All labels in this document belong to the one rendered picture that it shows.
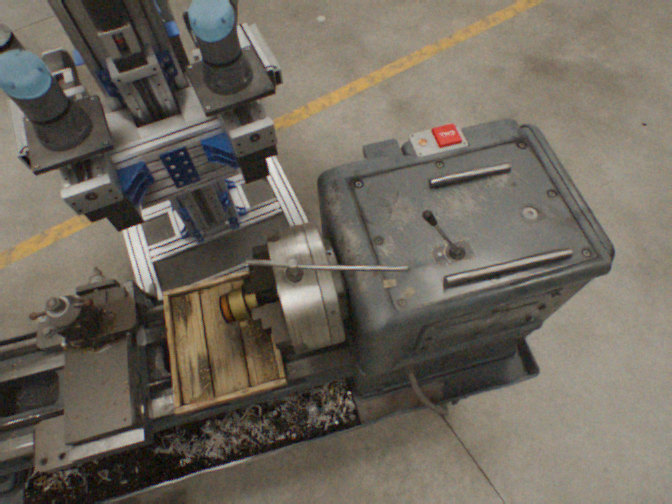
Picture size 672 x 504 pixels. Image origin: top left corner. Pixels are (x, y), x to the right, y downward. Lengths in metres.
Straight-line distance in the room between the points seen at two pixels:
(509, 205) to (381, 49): 2.45
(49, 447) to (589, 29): 3.81
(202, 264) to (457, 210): 1.46
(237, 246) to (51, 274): 1.04
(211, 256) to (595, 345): 1.87
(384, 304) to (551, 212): 0.45
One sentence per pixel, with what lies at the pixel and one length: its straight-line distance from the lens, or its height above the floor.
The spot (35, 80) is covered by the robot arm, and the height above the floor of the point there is 1.37.
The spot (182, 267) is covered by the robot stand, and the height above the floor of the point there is 0.21.
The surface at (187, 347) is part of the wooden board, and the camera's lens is 1.40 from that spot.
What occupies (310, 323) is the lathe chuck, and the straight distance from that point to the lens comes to 1.05.
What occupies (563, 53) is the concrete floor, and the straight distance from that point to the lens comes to 3.70.
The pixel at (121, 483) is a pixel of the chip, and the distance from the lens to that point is 1.76.
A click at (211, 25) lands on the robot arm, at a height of 1.38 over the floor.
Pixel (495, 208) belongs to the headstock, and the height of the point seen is 1.26.
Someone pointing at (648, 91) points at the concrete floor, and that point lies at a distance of 3.67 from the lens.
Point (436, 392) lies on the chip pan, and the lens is 1.67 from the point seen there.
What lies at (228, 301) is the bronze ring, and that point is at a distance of 1.16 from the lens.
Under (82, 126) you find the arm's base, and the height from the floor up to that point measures 1.19.
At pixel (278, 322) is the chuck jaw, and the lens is 1.12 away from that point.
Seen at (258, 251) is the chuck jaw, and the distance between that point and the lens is 1.10.
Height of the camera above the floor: 2.16
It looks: 62 degrees down
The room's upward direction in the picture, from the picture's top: 3 degrees counter-clockwise
